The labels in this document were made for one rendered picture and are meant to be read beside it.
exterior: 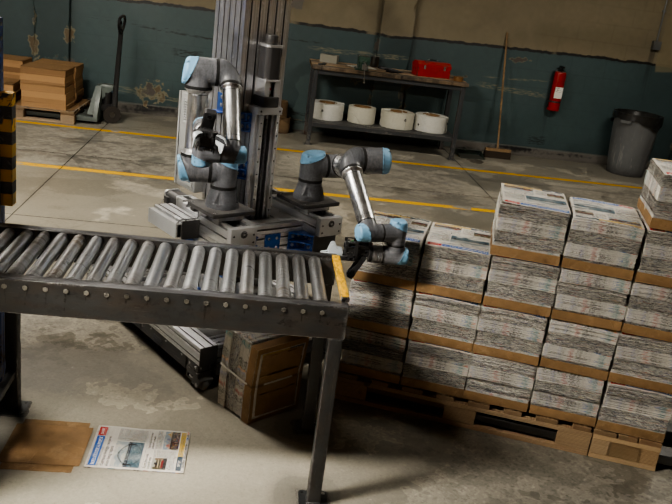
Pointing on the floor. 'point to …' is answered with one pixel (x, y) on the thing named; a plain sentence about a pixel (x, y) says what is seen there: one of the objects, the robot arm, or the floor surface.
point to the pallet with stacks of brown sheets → (45, 87)
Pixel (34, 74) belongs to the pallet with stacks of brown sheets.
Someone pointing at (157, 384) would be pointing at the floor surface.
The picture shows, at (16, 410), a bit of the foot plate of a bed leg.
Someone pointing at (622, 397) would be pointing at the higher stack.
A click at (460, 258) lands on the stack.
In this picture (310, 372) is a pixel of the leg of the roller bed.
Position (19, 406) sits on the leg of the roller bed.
